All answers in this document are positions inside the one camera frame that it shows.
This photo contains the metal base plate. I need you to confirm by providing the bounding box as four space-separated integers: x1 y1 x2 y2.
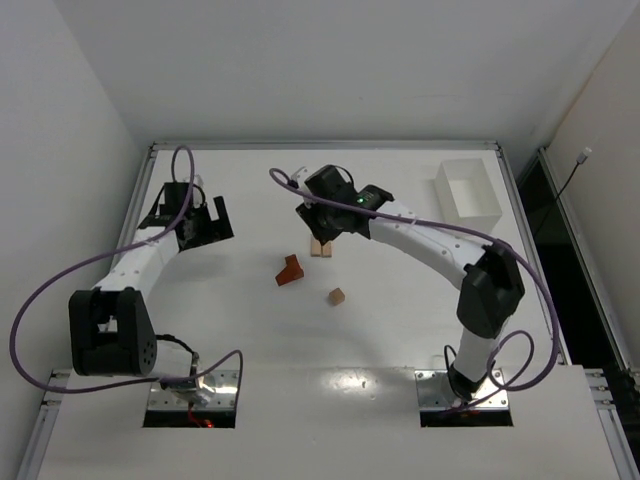
414 369 510 413
147 370 240 412

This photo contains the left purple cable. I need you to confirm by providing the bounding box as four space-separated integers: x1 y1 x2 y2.
9 144 245 396

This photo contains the black wall cable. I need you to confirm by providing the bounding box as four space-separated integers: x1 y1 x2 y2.
519 146 593 251

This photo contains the small light wood cube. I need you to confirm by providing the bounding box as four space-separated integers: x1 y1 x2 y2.
328 288 346 306

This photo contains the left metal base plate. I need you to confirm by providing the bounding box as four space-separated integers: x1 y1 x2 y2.
147 370 240 412

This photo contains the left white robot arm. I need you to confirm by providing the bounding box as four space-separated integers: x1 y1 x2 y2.
69 182 234 405

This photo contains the purple cable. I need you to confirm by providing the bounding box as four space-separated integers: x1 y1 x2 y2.
9 144 245 396
268 167 560 416

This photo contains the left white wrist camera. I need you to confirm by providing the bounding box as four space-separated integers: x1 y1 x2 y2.
193 174 204 189

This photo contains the long light wood block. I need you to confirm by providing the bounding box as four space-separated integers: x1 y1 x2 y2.
310 237 322 257

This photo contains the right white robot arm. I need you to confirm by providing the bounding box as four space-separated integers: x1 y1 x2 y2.
287 165 525 402

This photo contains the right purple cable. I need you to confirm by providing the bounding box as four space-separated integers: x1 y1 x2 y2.
268 167 560 416

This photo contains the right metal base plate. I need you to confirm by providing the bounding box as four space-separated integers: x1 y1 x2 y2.
414 369 510 413

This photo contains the white perforated box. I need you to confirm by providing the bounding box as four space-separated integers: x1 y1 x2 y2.
434 158 502 234

